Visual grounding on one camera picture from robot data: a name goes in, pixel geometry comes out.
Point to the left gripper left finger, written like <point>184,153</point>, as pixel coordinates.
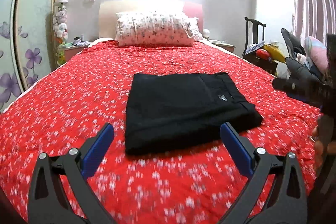
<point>48,202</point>

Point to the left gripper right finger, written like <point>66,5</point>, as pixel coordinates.
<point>286,201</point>

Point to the black pants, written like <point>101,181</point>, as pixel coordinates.
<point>166,113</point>

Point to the person right hand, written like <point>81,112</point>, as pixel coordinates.
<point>319,149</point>

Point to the black wooden chair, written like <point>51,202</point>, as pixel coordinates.
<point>254,41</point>

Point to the grey jacket pile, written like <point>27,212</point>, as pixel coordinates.
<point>299,64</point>

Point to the yellow banana plush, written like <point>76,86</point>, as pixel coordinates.
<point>275,53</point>

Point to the pastel rainbow cushion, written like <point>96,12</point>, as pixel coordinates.
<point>317,52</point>

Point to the right bedside table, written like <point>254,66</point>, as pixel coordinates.
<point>229,47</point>

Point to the stuffed toy stack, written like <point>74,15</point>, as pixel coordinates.
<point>59,21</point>

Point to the floral white pillow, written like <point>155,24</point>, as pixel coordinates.
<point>156,28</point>

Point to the floral sliding wardrobe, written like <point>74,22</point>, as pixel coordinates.
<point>27,46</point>

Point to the pink pillow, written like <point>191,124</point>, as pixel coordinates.
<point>195,10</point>

